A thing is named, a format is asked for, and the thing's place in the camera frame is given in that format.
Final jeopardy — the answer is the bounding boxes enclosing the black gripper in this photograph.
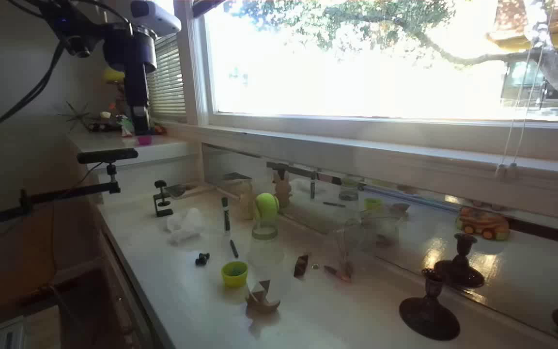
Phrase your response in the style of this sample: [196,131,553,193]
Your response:
[123,63,159,135]

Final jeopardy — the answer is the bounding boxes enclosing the small brown toy figure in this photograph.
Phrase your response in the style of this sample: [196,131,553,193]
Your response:
[245,277,283,317]

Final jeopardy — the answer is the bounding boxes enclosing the white window blinds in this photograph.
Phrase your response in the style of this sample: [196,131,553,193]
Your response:
[150,34,189,118]

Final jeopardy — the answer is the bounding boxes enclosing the spiky air plant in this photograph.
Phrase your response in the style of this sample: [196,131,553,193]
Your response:
[65,100,94,133]

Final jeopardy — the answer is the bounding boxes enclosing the black table clamp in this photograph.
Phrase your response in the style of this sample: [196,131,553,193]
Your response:
[152,178,175,218]

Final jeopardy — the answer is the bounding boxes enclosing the white crumpled cloth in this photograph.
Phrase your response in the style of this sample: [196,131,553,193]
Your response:
[163,205,208,245]

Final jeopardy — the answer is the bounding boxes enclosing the green capped dry-erase marker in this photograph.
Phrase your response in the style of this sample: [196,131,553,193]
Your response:
[220,195,233,234]

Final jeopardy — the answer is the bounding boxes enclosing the green tennis ball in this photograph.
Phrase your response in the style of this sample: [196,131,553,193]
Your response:
[254,189,282,218]

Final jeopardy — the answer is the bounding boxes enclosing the clear glass jar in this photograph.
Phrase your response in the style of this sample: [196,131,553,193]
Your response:
[251,211,282,240]

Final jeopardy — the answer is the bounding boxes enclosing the lime green plastic cup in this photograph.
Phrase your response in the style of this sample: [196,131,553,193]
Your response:
[220,259,251,290]

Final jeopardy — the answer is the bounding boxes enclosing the small dark brown block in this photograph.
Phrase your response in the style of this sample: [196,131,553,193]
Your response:
[293,251,311,280]

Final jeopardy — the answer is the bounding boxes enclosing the large glass window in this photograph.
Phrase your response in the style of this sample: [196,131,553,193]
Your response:
[175,0,558,162]

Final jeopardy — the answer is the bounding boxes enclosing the clear plastic container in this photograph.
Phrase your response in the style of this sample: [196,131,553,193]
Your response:
[324,209,388,277]

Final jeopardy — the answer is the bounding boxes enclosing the dark metal candle holder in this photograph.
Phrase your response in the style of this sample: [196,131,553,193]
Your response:
[398,267,462,342]

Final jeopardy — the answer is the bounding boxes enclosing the black stereo camera bar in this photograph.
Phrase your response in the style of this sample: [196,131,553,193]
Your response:
[76,147,140,164]

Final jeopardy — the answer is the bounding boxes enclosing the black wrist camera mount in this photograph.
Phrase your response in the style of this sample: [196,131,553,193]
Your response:
[34,0,161,73]

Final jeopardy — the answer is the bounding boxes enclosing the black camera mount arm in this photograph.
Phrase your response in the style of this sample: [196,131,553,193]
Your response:
[0,160,123,232]

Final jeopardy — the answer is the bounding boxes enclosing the white blind cord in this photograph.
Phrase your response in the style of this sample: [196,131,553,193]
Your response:
[495,0,553,180]

